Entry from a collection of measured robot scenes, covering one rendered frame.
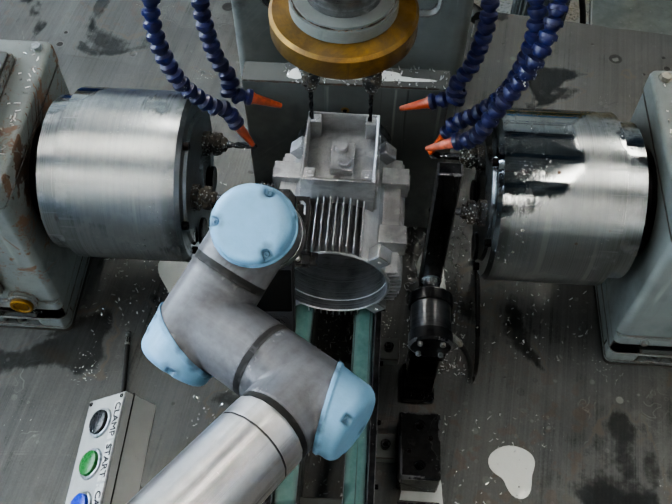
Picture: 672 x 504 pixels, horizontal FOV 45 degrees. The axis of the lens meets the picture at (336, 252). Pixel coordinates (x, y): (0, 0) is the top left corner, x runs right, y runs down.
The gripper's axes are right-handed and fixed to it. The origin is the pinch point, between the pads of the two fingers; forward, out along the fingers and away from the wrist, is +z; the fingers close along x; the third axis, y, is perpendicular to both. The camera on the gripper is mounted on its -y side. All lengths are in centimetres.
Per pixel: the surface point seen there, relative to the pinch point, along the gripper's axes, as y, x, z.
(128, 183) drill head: 9.3, 21.7, 0.3
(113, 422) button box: -20.2, 18.1, -11.1
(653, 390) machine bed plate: -16, -56, 24
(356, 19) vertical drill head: 27.4, -7.7, -15.2
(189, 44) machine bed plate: 46, 29, 60
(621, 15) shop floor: 102, -97, 185
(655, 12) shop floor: 104, -110, 186
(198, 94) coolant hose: 20.5, 12.1, -4.5
